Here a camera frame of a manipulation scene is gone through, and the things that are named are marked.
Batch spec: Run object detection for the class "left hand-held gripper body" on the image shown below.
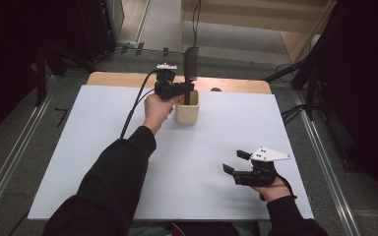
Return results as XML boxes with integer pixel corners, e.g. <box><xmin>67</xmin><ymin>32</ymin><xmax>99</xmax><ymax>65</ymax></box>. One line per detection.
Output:
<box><xmin>154</xmin><ymin>62</ymin><xmax>181</xmax><ymax>101</ymax></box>

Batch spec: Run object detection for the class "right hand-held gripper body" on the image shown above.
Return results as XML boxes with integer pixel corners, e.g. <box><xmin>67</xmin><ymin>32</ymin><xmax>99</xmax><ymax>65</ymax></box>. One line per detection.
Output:
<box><xmin>232</xmin><ymin>146</ymin><xmax>292</xmax><ymax>188</ymax></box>

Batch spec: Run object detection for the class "cream square cup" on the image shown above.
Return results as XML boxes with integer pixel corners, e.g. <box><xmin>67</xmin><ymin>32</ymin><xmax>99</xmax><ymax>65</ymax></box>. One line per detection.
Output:
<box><xmin>174</xmin><ymin>89</ymin><xmax>201</xmax><ymax>126</ymax></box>

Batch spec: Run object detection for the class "black comb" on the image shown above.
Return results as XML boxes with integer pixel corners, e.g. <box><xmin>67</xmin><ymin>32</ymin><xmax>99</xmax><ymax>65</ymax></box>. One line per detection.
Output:
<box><xmin>182</xmin><ymin>45</ymin><xmax>201</xmax><ymax>106</ymax></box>

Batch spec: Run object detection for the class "person's right hand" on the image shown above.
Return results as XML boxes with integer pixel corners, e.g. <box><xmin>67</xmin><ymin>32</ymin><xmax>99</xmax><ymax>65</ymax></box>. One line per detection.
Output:
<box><xmin>249</xmin><ymin>176</ymin><xmax>293</xmax><ymax>204</ymax></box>

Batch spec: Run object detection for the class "person's left hand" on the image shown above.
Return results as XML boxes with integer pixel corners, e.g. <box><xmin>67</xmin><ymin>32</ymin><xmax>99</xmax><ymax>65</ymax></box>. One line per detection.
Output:
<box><xmin>143</xmin><ymin>92</ymin><xmax>179</xmax><ymax>136</ymax></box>

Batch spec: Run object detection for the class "white board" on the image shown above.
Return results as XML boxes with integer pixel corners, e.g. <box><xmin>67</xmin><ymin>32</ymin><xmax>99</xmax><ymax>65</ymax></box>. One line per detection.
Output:
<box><xmin>27</xmin><ymin>84</ymin><xmax>314</xmax><ymax>221</ymax></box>

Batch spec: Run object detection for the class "wooden table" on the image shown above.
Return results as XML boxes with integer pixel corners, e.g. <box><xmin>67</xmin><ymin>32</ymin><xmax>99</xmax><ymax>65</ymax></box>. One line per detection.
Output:
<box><xmin>87</xmin><ymin>71</ymin><xmax>273</xmax><ymax>95</ymax></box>

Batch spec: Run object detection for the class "light wooden furniture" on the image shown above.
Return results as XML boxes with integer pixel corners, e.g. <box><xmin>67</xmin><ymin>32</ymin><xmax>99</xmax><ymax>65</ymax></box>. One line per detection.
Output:
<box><xmin>179</xmin><ymin>0</ymin><xmax>338</xmax><ymax>65</ymax></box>

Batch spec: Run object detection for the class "black stand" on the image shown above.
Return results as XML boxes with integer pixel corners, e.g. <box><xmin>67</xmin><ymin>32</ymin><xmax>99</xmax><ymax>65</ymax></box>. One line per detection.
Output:
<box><xmin>32</xmin><ymin>40</ymin><xmax>96</xmax><ymax>107</ymax></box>
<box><xmin>263</xmin><ymin>48</ymin><xmax>328</xmax><ymax>122</ymax></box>

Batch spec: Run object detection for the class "black cabinet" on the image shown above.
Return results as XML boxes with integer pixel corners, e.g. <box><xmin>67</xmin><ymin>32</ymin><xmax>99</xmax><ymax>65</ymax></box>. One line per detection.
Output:
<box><xmin>42</xmin><ymin>0</ymin><xmax>116</xmax><ymax>62</ymax></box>

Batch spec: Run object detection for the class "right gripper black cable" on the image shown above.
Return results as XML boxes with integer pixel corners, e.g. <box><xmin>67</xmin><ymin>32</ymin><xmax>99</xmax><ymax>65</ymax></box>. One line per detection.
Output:
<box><xmin>273</xmin><ymin>172</ymin><xmax>298</xmax><ymax>201</ymax></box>

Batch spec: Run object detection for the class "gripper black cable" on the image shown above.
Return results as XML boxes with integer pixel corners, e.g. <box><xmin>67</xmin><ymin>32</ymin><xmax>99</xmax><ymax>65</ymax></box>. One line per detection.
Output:
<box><xmin>273</xmin><ymin>172</ymin><xmax>298</xmax><ymax>201</ymax></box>
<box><xmin>119</xmin><ymin>69</ymin><xmax>158</xmax><ymax>141</ymax></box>

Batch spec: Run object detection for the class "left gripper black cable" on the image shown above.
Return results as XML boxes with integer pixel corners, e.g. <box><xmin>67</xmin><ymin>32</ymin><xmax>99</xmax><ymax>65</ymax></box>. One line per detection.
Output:
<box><xmin>119</xmin><ymin>69</ymin><xmax>158</xmax><ymax>141</ymax></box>

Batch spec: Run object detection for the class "bundle of black floor cables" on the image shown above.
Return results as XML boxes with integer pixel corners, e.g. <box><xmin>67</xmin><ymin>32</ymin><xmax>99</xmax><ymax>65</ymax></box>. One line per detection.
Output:
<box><xmin>280</xmin><ymin>103</ymin><xmax>309</xmax><ymax>126</ymax></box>

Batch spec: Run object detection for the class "hanging black cable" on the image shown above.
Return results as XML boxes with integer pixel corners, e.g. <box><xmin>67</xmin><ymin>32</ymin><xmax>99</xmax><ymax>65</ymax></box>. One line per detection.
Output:
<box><xmin>180</xmin><ymin>0</ymin><xmax>202</xmax><ymax>55</ymax></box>

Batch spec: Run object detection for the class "metal floor rail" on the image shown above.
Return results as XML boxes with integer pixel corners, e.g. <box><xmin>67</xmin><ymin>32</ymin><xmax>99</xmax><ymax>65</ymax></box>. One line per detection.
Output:
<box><xmin>291</xmin><ymin>90</ymin><xmax>362</xmax><ymax>236</ymax></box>
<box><xmin>0</xmin><ymin>74</ymin><xmax>61</xmax><ymax>227</ymax></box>

